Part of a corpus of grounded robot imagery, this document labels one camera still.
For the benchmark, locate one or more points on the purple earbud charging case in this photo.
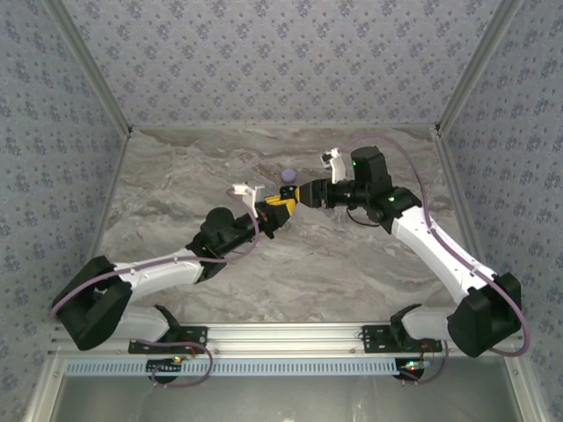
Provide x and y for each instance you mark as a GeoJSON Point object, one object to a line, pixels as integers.
{"type": "Point", "coordinates": [289, 176]}

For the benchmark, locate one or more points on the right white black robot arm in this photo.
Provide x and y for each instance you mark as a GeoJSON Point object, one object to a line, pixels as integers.
{"type": "Point", "coordinates": [422, 246]}

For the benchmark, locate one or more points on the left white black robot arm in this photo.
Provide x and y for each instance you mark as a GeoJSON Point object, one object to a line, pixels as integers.
{"type": "Point", "coordinates": [158, 268]}

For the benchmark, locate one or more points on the aluminium profile beam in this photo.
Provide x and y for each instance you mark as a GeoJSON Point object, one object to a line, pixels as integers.
{"type": "Point", "coordinates": [286, 338]}

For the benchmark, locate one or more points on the small electronics board with LED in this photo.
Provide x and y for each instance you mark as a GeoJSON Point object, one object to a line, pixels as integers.
{"type": "Point", "coordinates": [163, 365]}
{"type": "Point", "coordinates": [411, 371]}

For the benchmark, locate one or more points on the grey metal sheet panel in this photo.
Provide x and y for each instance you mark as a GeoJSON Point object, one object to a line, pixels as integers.
{"type": "Point", "coordinates": [286, 400]}

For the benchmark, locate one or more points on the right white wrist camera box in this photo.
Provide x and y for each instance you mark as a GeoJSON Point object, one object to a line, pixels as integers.
{"type": "Point", "coordinates": [339, 169]}

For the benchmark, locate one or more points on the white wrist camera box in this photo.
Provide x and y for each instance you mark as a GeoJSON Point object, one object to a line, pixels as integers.
{"type": "Point", "coordinates": [244, 190]}
{"type": "Point", "coordinates": [339, 169]}

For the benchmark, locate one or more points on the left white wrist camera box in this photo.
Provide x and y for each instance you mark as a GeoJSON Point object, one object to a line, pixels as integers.
{"type": "Point", "coordinates": [244, 190]}

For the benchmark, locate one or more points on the aluminium table side rail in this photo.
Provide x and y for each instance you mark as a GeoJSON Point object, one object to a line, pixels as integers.
{"type": "Point", "coordinates": [453, 176]}
{"type": "Point", "coordinates": [116, 176]}

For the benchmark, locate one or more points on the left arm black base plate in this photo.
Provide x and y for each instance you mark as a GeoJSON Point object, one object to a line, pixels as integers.
{"type": "Point", "coordinates": [141, 347]}

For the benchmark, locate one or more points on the aluminium frame post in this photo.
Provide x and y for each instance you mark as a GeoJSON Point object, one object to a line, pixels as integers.
{"type": "Point", "coordinates": [473, 70]}

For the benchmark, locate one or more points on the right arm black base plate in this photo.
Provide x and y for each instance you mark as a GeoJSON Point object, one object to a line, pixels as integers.
{"type": "Point", "coordinates": [374, 343]}

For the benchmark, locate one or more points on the aluminium frame leg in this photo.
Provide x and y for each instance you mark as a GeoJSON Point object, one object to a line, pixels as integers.
{"type": "Point", "coordinates": [521, 391]}
{"type": "Point", "coordinates": [44, 391]}

